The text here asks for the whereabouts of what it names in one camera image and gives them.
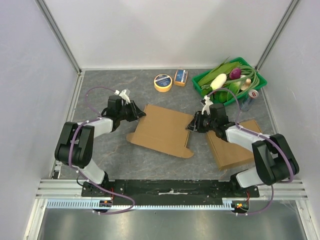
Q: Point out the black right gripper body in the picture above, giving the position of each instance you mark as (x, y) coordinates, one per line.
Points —
(198, 122)

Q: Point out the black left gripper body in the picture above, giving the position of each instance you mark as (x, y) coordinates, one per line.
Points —
(126, 113)

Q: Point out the cardboard sheet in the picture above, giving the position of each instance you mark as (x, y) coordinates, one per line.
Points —
(163, 130)

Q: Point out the brown cardboard box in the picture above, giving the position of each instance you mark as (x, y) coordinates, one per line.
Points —
(227, 155)

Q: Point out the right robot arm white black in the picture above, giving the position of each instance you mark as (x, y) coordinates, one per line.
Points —
(274, 161)

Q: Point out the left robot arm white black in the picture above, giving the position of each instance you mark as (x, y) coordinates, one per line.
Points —
(76, 142)

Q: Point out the green leafy vegetable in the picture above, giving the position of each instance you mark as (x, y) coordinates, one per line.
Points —
(223, 68)

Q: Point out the yellow tape roll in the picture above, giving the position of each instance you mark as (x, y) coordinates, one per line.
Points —
(162, 83)

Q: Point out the green plastic tray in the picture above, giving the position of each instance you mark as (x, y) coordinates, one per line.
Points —
(257, 83)

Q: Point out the yellow sponge block blue label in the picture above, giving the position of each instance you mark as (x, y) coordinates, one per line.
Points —
(180, 77)

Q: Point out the brown mushroom toy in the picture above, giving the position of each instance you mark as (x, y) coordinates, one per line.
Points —
(246, 84)

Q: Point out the purple onion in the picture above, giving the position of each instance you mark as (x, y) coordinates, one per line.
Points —
(235, 74)

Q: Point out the green long beans bundle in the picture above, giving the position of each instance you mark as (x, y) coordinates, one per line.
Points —
(246, 72)

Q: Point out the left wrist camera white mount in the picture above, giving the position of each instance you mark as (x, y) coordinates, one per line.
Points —
(124, 94)

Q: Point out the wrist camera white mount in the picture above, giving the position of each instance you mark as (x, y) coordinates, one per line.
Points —
(206, 103)
(124, 94)

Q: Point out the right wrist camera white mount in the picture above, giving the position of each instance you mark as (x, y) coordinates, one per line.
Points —
(206, 103)

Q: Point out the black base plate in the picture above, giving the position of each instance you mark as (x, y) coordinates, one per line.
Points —
(205, 191)

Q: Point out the grey slotted cable duct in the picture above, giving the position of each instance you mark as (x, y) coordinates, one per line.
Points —
(90, 204)

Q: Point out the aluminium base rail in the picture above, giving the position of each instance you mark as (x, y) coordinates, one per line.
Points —
(69, 189)

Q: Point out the aluminium frame post left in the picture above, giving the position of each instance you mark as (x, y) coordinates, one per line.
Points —
(58, 34)

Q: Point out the aluminium frame post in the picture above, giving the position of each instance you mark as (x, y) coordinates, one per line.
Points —
(58, 34)
(293, 4)

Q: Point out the aluminium frame post right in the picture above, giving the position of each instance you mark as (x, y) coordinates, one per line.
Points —
(293, 4)

